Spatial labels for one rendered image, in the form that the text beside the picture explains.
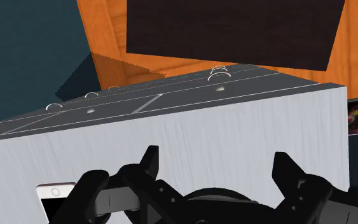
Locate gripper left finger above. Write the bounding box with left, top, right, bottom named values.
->
left=50, top=144, right=186, bottom=224

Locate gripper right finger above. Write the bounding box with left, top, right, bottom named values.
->
left=271, top=151, right=358, bottom=224

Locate white smartphone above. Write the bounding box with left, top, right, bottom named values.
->
left=35, top=181, right=78, bottom=224

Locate dark brown rug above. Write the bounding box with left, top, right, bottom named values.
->
left=125, top=0, right=347, bottom=73

